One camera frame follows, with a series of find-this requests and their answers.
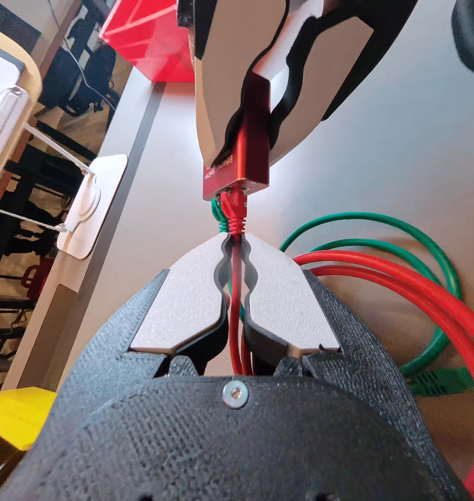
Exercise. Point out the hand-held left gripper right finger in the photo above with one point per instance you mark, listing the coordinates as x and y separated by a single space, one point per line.
288 301

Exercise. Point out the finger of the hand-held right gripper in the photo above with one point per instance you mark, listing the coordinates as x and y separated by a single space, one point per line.
327 74
229 51

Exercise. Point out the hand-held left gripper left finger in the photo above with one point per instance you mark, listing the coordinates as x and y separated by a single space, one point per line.
186 301

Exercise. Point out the red plastic bin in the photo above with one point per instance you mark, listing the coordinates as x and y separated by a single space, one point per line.
143 43

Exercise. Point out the red ethernet splitter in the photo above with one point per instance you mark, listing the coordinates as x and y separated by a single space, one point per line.
252 148

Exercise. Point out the yellow plastic bin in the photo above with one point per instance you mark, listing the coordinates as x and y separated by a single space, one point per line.
14 415

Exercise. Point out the black ribbed pad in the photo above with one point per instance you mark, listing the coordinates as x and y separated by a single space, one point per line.
471 35

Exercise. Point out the document stand with white base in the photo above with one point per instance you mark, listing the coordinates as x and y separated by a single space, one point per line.
100 184

